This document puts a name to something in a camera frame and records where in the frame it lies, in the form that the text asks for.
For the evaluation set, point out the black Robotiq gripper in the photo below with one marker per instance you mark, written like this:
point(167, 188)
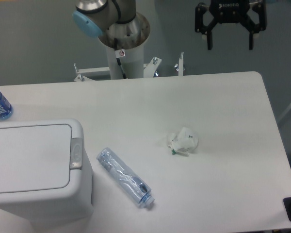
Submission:
point(229, 11)

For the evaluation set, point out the white push-lid trash can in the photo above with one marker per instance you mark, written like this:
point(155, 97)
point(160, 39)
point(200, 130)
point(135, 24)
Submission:
point(46, 178)

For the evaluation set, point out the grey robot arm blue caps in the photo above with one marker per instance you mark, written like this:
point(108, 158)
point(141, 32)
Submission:
point(104, 13)

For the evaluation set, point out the crumpled white paper wad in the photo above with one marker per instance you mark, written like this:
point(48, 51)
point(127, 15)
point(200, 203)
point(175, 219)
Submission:
point(183, 142)

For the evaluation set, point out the empty clear plastic bottle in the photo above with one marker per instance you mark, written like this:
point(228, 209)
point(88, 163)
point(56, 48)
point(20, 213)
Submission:
point(136, 188)

